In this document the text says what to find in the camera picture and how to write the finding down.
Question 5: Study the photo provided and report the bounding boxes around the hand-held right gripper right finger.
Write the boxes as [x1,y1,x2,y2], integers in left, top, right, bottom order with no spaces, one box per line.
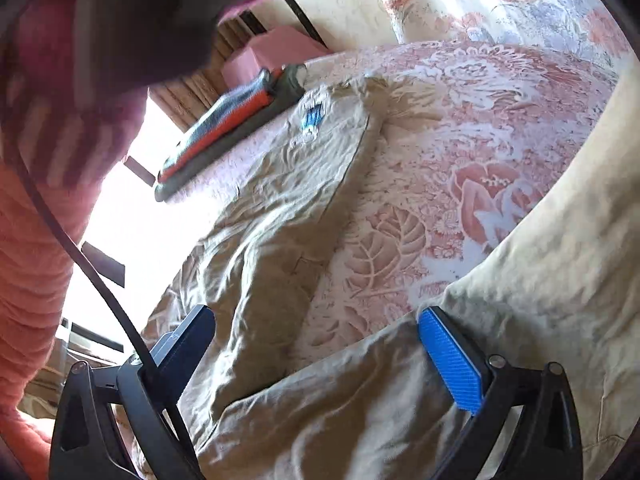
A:
[417,306,583,480]

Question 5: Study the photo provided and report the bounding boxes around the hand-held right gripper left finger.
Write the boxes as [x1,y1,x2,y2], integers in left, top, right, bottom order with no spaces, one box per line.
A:
[48,304,217,480]

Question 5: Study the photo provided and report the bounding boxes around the khaki trousers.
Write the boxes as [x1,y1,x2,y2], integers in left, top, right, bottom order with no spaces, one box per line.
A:
[115,62,640,480]

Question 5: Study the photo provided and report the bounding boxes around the bright window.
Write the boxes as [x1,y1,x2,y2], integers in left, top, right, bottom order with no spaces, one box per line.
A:
[57,92,216,366]

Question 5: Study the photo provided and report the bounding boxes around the person's pink ribbed clothing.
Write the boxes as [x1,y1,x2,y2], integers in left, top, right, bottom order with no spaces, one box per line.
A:
[0,165,83,480]

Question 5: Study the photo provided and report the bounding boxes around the grey green folded garment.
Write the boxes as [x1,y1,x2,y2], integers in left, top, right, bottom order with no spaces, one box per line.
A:
[154,63,307,204]

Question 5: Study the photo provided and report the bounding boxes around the blue orange striped knit garment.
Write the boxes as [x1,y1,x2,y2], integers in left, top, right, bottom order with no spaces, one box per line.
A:
[157,66,283,183]

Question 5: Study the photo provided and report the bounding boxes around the pink floral bedspread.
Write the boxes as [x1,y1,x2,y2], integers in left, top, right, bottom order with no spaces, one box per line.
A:
[140,40,621,361]

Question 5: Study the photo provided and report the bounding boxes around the person's striped sweater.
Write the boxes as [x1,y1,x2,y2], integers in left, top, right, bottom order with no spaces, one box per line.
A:
[0,0,151,196]

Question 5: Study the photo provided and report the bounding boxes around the pink box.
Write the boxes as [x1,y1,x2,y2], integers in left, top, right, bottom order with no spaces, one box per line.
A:
[221,27,328,88]

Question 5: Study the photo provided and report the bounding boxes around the dark blurred object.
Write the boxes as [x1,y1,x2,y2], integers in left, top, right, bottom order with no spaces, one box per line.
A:
[75,0,341,93]

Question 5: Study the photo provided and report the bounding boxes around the floral bed sheet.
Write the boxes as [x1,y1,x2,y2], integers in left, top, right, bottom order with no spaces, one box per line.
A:
[370,0,636,73]

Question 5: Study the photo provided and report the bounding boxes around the black cable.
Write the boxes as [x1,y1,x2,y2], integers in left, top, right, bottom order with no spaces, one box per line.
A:
[12,157,206,480]

